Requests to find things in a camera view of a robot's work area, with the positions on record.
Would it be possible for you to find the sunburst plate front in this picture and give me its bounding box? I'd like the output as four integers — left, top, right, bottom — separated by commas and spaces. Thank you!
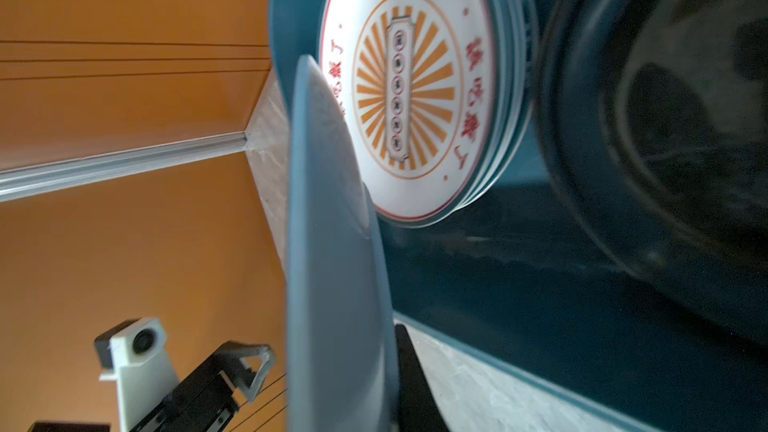
317, 0, 538, 229

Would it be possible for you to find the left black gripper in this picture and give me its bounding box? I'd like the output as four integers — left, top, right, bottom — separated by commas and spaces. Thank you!
131, 341, 276, 431

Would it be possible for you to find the large white flower plate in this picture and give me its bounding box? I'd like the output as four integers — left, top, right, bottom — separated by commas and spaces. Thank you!
286, 55, 397, 431

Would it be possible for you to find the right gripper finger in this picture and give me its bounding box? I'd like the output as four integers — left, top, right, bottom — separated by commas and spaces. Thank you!
395, 324, 449, 432

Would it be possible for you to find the teal plastic bin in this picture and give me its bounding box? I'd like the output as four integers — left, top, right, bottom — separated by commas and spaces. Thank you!
269, 0, 767, 431

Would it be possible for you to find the black plate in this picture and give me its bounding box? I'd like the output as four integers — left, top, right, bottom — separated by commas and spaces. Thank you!
534, 0, 767, 344

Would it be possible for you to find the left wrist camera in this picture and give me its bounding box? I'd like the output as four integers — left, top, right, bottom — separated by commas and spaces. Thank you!
94, 317, 180, 431

